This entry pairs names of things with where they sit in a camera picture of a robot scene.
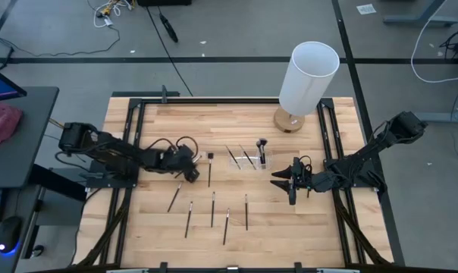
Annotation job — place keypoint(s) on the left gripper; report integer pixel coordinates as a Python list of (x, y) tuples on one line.
[(182, 157)]

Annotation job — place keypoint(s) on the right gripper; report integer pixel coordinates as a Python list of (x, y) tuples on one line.
[(306, 178)]

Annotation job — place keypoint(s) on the black foundation brush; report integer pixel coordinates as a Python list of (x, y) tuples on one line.
[(210, 155)]

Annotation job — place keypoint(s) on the fluffy brown powder brush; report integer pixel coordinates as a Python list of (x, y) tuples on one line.
[(264, 141)]

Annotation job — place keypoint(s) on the fluffy dark powder brush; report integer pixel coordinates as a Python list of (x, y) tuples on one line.
[(258, 144)]

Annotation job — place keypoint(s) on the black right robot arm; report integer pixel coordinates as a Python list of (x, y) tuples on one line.
[(369, 151)]

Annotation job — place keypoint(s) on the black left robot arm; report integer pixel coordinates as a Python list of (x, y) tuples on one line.
[(115, 151)]

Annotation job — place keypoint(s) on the clear acrylic brush organizer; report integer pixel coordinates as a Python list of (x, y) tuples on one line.
[(245, 165)]

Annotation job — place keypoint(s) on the white shade wooden table lamp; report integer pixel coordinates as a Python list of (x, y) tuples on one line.
[(308, 76)]

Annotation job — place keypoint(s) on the black elongated floor device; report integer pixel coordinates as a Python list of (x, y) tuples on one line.
[(169, 29)]

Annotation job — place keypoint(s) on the black office desk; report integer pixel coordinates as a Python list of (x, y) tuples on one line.
[(28, 132)]

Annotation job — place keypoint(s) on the grey desk foot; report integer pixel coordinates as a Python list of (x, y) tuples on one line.
[(415, 21), (452, 115)]

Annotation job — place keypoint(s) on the black box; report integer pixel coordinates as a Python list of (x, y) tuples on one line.
[(164, 2)]

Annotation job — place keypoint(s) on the white paper sheet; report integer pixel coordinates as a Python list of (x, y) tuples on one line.
[(366, 8)]

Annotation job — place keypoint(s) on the black computer mouse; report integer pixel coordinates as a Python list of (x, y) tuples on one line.
[(8, 231)]

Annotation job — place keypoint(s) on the pink cloth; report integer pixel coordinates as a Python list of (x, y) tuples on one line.
[(1, 125)]

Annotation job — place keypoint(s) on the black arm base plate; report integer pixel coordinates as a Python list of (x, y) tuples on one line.
[(350, 184), (111, 183)]

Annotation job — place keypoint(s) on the silver aluminium bracket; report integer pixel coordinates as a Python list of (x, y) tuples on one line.
[(337, 270), (126, 270)]

